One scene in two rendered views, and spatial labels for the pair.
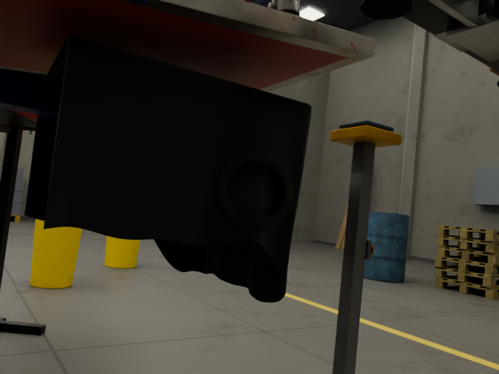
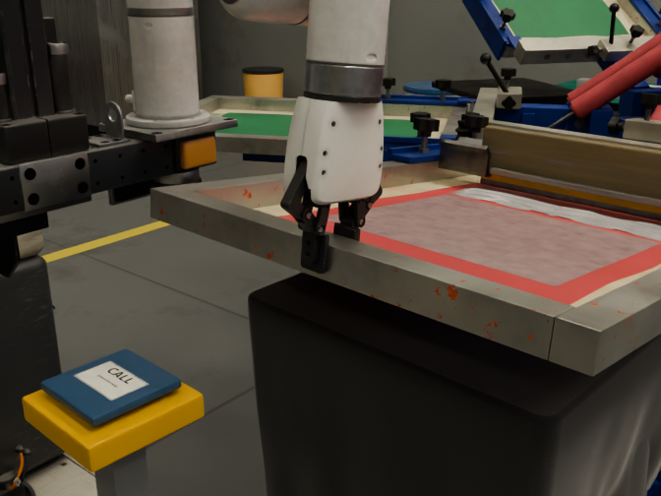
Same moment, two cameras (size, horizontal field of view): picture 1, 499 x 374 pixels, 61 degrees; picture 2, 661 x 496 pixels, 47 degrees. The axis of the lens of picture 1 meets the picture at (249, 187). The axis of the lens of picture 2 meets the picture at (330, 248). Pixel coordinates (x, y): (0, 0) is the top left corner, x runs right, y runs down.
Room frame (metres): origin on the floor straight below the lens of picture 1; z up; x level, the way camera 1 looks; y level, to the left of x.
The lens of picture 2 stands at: (1.79, -0.26, 1.35)
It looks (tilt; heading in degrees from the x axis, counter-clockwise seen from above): 20 degrees down; 164
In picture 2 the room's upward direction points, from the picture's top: straight up
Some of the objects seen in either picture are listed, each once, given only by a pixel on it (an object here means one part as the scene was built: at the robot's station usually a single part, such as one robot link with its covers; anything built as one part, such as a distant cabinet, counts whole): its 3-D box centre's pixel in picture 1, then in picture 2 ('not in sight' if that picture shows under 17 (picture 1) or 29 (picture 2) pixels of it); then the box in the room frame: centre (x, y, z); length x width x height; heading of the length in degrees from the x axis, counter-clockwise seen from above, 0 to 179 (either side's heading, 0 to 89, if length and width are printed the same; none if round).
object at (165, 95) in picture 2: not in sight; (158, 68); (0.60, -0.19, 1.21); 0.16 x 0.13 x 0.15; 35
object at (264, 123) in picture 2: not in sight; (366, 93); (-0.08, 0.37, 1.05); 1.08 x 0.61 x 0.23; 61
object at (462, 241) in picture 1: (485, 260); not in sight; (5.66, -3.23, 0.41); 1.16 x 0.79 x 0.82; 123
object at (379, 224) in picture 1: (383, 245); not in sight; (5.90, -1.94, 0.46); 0.64 x 0.61 x 0.92; 32
